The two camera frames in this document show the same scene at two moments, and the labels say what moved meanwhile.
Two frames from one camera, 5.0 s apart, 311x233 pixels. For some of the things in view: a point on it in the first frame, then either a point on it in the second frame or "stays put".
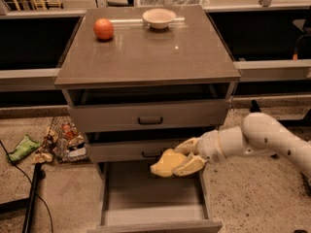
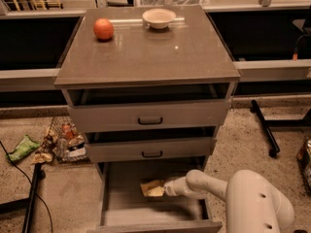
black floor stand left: x=29 y=202 stays put
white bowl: x=158 y=18 stays put
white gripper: x=209 y=147 → x=170 y=187
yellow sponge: x=167 y=163 → x=145 y=189
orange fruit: x=103 y=28 stays put
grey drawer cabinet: x=136 y=90 stays put
